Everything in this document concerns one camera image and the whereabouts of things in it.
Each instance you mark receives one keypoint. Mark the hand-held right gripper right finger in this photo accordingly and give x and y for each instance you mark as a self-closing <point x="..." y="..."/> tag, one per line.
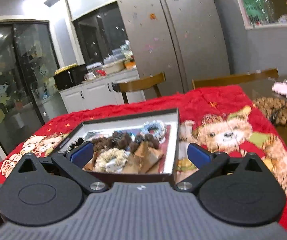
<point x="198" y="155"/>

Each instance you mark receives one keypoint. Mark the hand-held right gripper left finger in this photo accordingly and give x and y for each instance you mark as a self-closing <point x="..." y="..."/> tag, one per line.
<point x="82" y="155"/>

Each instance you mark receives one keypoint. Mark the gold bow hair clip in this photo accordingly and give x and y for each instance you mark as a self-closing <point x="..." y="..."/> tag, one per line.
<point x="89" y="165"/>
<point x="148" y="157"/>

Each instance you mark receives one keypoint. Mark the blue and white scrunchie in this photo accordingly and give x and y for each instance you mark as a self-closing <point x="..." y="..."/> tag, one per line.
<point x="156" y="126"/>

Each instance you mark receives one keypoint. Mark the black tray box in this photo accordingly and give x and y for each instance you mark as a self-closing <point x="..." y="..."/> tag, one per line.
<point x="133" y="177"/>

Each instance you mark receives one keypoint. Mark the red printed blanket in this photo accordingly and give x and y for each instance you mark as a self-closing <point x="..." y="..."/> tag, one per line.
<point x="208" y="105"/>

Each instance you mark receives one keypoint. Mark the white cabinet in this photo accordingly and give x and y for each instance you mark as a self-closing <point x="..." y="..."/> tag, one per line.
<point x="96" y="92"/>

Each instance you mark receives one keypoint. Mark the black oven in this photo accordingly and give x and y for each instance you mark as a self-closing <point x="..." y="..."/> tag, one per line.
<point x="68" y="77"/>

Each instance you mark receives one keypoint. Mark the white cup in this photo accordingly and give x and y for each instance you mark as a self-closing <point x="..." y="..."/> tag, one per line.
<point x="89" y="76"/>

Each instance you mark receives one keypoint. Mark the wooden bead trivet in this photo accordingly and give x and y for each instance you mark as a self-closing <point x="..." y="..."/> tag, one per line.
<point x="266" y="107"/>

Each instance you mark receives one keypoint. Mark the wooden chair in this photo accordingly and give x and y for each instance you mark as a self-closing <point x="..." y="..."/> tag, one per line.
<point x="233" y="78"/>
<point x="143" y="81"/>

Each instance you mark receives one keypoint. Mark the row of yellow items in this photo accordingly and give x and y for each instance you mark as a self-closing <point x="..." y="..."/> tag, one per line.
<point x="64" y="68"/>

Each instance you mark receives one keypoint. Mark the beige basin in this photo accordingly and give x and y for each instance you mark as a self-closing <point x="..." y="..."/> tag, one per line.
<point x="113" y="67"/>

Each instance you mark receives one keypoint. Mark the glass sliding door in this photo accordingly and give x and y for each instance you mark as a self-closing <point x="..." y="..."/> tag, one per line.
<point x="8" y="80"/>

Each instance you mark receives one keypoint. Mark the pink cloth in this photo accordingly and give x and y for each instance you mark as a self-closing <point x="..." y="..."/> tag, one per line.
<point x="282" y="87"/>

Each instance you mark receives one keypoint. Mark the plastic bags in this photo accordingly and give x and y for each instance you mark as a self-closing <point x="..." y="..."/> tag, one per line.
<point x="127" y="52"/>

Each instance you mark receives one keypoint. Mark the silver refrigerator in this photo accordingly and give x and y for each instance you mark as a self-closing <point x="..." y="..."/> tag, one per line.
<point x="183" y="42"/>

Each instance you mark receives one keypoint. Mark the dark window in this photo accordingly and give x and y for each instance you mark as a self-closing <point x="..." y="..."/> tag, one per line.
<point x="101" y="35"/>

